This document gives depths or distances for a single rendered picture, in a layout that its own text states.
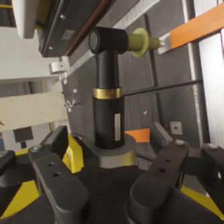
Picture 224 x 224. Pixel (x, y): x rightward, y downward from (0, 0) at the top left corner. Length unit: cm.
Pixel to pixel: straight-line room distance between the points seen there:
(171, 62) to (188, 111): 9
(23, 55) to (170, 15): 442
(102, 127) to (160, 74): 15
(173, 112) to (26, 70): 434
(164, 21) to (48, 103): 431
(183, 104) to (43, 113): 431
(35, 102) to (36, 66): 93
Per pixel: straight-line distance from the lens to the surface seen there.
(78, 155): 19
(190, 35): 27
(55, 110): 454
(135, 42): 24
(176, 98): 29
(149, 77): 31
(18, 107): 447
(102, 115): 22
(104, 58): 21
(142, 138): 35
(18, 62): 456
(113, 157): 22
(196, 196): 32
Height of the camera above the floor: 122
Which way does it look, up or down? 30 degrees down
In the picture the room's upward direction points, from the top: 102 degrees counter-clockwise
